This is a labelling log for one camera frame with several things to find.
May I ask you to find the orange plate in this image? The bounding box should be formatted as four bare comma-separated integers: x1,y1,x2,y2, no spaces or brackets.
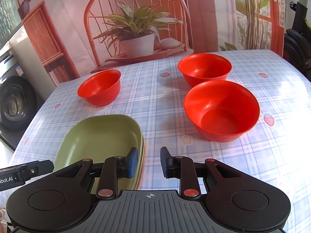
136,137,146,190

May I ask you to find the large green plate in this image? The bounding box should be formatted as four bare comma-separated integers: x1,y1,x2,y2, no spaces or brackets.
54,114,142,190

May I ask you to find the large red bowl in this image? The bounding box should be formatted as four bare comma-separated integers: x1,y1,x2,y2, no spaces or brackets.
183,81,260,143

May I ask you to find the small red bowl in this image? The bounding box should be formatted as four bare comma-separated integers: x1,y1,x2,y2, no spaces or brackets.
77,69,121,107

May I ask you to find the medium red bowl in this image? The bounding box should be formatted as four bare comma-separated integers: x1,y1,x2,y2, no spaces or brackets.
178,53,232,87

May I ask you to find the small green plate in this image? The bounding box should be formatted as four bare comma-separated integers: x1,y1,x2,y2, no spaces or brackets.
131,133,144,190

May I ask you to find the person's hand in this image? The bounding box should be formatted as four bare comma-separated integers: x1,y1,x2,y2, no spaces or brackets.
0,209,7,233

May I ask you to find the plaid tablecloth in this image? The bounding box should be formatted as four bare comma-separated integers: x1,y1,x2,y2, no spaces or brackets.
10,50,310,232

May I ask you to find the washing machine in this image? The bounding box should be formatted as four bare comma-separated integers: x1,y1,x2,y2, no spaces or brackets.
1,26,55,150

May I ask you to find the printed backdrop cloth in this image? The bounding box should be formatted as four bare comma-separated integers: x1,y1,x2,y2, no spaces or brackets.
12,0,286,85

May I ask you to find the black exercise bike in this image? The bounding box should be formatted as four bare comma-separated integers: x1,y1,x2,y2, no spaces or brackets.
283,2,311,81

